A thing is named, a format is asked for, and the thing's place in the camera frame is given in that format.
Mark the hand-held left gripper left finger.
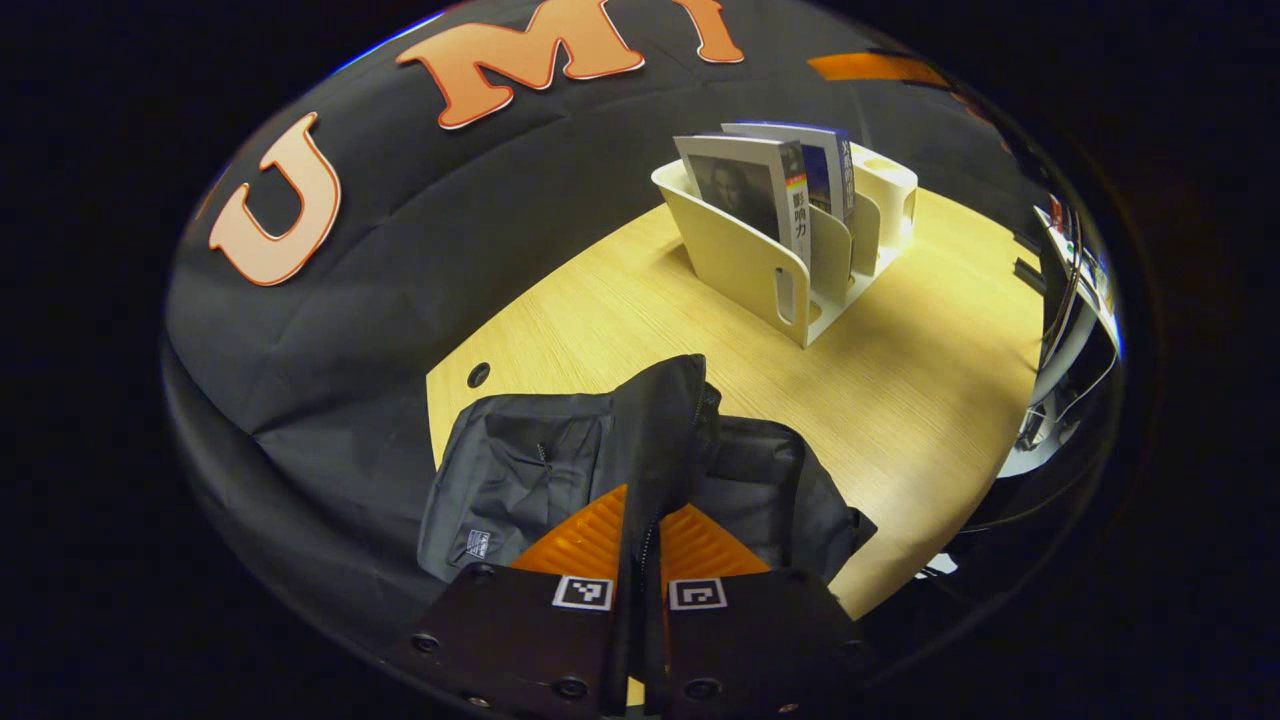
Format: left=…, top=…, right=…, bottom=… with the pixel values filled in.
left=400, top=484, right=642, bottom=719

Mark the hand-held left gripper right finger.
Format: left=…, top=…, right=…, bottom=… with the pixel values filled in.
left=640, top=503, right=872, bottom=719

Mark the blue book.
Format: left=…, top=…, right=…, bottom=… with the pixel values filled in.
left=722, top=121, right=857, bottom=221

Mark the black schoolbag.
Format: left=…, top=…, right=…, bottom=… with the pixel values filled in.
left=417, top=354, right=879, bottom=586

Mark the grey portrait cover book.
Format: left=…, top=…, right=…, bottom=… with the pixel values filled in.
left=673, top=134, right=813, bottom=271

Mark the white plastic bookshelf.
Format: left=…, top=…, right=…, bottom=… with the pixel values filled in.
left=651, top=143, right=919, bottom=349

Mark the white side desk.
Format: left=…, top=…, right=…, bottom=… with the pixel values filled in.
left=1000, top=195, right=1123, bottom=479

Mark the black backdrop cloth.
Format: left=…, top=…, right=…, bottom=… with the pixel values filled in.
left=163, top=0, right=1051, bottom=641

